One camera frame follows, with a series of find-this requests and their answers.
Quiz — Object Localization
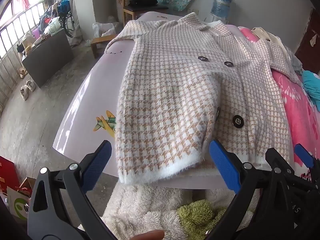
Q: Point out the teal garment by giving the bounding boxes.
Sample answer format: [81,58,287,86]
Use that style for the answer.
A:
[301,70,320,110]

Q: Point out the grey garment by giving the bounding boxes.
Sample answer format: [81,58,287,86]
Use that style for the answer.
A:
[285,46,303,70]

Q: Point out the wheelchair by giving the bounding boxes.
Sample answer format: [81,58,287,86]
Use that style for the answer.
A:
[57,0,75,38]

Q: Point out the dark grey cabinet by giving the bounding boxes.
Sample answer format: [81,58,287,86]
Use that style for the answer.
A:
[21,27,74,88]

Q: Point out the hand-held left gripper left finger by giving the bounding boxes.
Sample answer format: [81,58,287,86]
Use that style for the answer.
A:
[27,140,118,240]

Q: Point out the person's left hand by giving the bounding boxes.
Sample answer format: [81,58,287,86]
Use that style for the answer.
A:
[132,230,165,240]

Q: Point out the wooden chair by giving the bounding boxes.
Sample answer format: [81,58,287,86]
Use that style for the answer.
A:
[119,0,170,28]

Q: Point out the red box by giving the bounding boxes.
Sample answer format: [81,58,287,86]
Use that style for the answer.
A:
[0,156,20,193]

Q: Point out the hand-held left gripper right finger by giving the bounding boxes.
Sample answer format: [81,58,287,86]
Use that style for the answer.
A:
[205,140,290,240]

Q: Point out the white fluffy cloth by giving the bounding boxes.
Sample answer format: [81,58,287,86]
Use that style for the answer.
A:
[77,182,255,240]

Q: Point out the pile of colourful clothes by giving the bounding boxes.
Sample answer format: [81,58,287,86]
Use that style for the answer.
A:
[37,0,70,37]

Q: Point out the beige white houndstooth coat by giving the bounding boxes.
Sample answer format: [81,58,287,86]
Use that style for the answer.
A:
[106,12,304,184]

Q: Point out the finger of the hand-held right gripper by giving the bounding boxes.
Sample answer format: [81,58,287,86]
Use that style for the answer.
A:
[294,144,316,169]
[265,148,284,168]

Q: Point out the black bag on chair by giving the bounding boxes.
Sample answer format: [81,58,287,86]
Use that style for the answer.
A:
[129,0,158,7]

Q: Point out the pink floral blanket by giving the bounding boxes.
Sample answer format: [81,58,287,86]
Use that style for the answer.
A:
[237,26,320,178]

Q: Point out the white plastic bag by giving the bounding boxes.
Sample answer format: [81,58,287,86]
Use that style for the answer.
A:
[92,21,120,38]

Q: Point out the small wooden stool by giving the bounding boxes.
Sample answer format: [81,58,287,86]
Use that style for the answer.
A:
[90,34,118,59]

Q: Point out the cardboard box with green print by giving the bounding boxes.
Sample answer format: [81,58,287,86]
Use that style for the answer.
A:
[6,177,38,223]

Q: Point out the blue water jug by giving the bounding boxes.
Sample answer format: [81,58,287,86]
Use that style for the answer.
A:
[210,0,233,20]

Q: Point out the green fluffy cloth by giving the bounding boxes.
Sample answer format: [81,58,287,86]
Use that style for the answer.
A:
[177,200,228,235]

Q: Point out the metal window railing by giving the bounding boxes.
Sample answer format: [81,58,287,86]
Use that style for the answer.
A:
[0,1,47,110]

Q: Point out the beige folded clothes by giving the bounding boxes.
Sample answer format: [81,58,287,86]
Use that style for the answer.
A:
[251,27,285,45]

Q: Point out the brown door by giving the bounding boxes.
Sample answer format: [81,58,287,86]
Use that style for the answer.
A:
[294,7,320,75]

